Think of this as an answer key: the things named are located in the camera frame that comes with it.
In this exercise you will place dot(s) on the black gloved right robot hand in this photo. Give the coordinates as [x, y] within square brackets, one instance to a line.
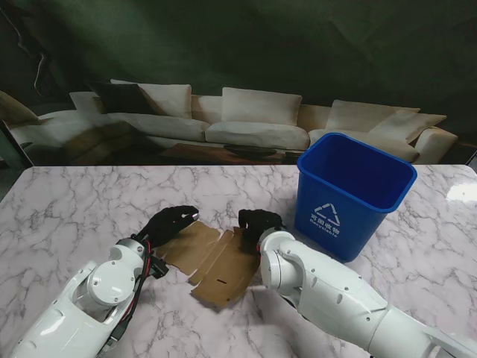
[259, 223]

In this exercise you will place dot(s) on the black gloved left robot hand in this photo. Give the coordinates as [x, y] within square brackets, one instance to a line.
[164, 225]

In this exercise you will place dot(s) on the brown cardboard box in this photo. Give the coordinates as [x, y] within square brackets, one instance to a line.
[220, 268]

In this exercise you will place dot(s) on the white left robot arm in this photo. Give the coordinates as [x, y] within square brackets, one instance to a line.
[74, 309]

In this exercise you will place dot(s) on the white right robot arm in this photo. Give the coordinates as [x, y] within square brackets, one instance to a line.
[328, 294]

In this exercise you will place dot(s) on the blue plastic recycling bin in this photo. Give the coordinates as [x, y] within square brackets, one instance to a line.
[335, 216]

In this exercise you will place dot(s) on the printed sofa backdrop banner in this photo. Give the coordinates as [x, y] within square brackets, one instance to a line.
[238, 67]

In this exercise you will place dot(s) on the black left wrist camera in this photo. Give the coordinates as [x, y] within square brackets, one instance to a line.
[160, 267]

